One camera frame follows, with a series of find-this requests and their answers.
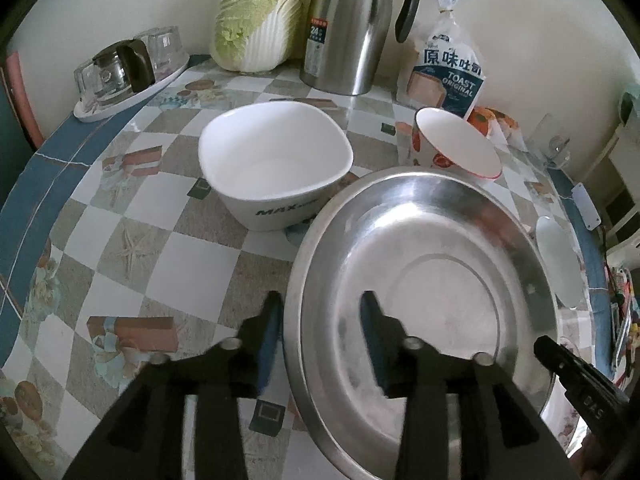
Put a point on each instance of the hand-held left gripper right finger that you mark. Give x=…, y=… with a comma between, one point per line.
x=372, y=342

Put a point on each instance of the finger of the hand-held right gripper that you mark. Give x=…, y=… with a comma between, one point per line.
x=552, y=357

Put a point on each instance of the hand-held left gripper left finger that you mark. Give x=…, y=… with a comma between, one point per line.
x=270, y=332

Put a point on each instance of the small white dish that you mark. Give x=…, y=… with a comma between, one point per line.
x=557, y=260

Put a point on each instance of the large stainless steel basin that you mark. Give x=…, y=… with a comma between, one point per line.
x=440, y=240

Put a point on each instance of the white square bowl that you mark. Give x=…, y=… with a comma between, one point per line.
x=275, y=160

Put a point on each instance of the red-rimmed white bowl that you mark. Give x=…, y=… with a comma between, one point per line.
x=452, y=135

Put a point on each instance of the checkered printed tablecloth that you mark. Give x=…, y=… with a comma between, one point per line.
x=150, y=260

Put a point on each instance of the white rectangular device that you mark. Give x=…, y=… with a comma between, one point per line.
x=586, y=207

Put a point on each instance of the clear glass mug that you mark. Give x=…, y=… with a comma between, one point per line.
x=552, y=142

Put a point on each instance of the orange and white snack packet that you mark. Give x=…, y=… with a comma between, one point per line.
x=510, y=127

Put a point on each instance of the white oval tray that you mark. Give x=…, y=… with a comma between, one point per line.
x=150, y=90

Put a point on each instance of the toast bread bag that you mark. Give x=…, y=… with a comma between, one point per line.
x=447, y=75

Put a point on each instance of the clear glass cup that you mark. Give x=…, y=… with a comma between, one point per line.
x=100, y=82
x=162, y=47

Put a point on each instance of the brown tinted glass cup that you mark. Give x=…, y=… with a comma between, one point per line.
x=132, y=62

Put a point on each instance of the stainless steel thermos jug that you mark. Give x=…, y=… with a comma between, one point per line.
x=345, y=25

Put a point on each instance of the napa cabbage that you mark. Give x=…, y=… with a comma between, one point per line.
x=255, y=15

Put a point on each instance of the pink chair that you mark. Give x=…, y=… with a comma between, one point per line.
x=20, y=105

